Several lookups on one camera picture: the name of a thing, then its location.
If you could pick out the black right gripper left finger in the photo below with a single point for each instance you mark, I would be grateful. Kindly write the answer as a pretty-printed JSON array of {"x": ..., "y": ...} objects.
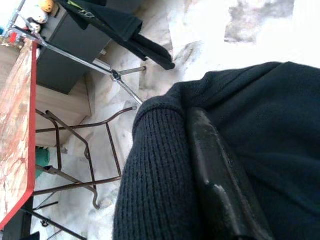
[{"x": 155, "y": 175}]

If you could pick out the white round plush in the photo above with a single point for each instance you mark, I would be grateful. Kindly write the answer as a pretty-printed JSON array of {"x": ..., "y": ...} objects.
[{"x": 41, "y": 17}]

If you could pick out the black hanging garment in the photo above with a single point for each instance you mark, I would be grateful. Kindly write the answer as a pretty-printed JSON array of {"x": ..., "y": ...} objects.
[{"x": 112, "y": 20}]

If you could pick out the marble top folding table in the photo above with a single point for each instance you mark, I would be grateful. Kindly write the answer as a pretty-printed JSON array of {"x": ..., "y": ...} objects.
[{"x": 15, "y": 125}]

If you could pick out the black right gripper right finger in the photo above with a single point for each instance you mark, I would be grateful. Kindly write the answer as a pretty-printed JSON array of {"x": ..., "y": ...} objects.
[{"x": 225, "y": 195}]

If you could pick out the black TV console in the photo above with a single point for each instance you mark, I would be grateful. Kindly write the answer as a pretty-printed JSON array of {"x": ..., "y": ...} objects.
[{"x": 65, "y": 50}]

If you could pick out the black jacket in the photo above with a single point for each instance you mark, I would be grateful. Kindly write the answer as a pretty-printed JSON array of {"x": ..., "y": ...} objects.
[{"x": 275, "y": 125}]

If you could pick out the orange round plush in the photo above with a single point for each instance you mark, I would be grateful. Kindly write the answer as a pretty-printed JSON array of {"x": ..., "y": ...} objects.
[{"x": 47, "y": 5}]

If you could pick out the green seat stool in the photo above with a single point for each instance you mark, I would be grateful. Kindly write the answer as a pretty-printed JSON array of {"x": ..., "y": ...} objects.
[{"x": 42, "y": 160}]

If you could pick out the silver clothes rack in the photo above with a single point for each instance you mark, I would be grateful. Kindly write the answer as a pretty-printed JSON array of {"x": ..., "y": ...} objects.
[{"x": 75, "y": 56}]

